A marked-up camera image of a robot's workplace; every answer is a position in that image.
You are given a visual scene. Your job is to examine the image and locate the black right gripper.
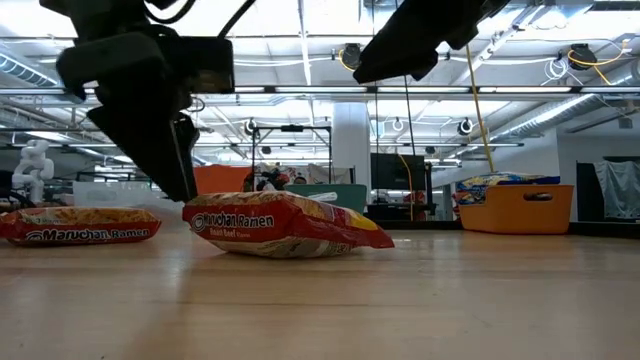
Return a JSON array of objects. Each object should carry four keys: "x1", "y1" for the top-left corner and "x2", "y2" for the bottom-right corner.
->
[{"x1": 352, "y1": 0, "x2": 511, "y2": 85}]

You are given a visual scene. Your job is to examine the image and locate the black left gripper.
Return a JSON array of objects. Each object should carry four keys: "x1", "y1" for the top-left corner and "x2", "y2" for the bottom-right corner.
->
[{"x1": 55, "y1": 30, "x2": 201, "y2": 202}]

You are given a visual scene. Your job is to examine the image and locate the red roast beef ramen packet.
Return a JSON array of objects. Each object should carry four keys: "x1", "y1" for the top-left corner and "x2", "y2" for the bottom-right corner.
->
[
  {"x1": 181, "y1": 189, "x2": 396, "y2": 260},
  {"x1": 0, "y1": 206, "x2": 163, "y2": 247}
]

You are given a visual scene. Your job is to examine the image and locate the orange partition panel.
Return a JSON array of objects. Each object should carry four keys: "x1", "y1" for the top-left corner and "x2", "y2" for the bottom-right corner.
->
[{"x1": 193, "y1": 164, "x2": 254, "y2": 196}]

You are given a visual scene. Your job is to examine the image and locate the clear plastic bin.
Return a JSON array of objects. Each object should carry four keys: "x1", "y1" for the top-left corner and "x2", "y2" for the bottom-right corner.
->
[{"x1": 72, "y1": 180, "x2": 174, "y2": 209}]

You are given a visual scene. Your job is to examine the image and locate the white square pillar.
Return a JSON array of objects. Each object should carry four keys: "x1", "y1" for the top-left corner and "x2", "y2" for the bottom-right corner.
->
[{"x1": 332, "y1": 102, "x2": 372, "y2": 189}]

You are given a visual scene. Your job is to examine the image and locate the black monitor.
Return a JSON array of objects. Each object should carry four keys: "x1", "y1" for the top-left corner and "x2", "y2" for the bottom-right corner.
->
[{"x1": 370, "y1": 152, "x2": 432, "y2": 191}]

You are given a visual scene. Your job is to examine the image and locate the teal plastic bin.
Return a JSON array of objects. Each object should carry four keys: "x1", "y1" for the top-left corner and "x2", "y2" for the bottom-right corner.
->
[{"x1": 283, "y1": 183, "x2": 369, "y2": 215}]

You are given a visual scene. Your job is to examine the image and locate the orange plastic bin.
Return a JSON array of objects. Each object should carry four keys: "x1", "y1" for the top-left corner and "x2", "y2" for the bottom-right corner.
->
[{"x1": 457, "y1": 183, "x2": 575, "y2": 236}]

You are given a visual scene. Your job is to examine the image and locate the grey tarp cover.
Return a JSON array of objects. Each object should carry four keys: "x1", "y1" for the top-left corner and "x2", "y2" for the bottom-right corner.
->
[{"x1": 593, "y1": 159, "x2": 640, "y2": 221}]

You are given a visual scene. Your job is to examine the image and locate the black ceiling cable reel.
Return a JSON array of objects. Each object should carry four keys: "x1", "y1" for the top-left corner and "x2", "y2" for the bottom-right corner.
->
[
  {"x1": 568, "y1": 43, "x2": 597, "y2": 71},
  {"x1": 341, "y1": 43, "x2": 365, "y2": 71}
]

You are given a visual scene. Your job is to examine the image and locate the yellow cable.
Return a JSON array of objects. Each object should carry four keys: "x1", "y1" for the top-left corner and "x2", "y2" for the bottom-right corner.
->
[{"x1": 464, "y1": 44, "x2": 497, "y2": 175}]

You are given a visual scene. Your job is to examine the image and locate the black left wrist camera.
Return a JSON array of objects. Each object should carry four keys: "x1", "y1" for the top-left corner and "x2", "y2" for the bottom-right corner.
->
[{"x1": 159, "y1": 35, "x2": 236, "y2": 95}]

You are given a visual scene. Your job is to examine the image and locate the black metal frame stand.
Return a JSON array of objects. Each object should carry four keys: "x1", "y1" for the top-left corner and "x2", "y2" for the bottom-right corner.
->
[{"x1": 251, "y1": 124, "x2": 333, "y2": 186}]

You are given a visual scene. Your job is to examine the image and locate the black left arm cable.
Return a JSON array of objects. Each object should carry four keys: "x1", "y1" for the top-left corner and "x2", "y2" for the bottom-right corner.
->
[{"x1": 143, "y1": 0, "x2": 257, "y2": 40}]

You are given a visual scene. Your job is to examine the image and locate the silver air duct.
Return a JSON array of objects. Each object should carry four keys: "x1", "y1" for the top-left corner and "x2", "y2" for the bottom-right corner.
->
[{"x1": 492, "y1": 93, "x2": 609, "y2": 144}]

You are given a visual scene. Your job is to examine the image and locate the black aluminium table frame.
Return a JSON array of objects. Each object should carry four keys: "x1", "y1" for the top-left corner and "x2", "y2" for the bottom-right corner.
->
[{"x1": 367, "y1": 218, "x2": 640, "y2": 237}]

